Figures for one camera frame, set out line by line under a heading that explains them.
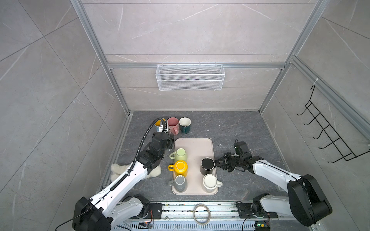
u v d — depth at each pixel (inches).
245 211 28.7
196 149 38.3
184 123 40.0
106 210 15.6
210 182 30.1
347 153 22.9
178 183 28.7
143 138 20.0
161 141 21.9
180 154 32.9
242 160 26.7
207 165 32.1
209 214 28.4
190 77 39.7
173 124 39.9
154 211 28.9
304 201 16.2
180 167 31.2
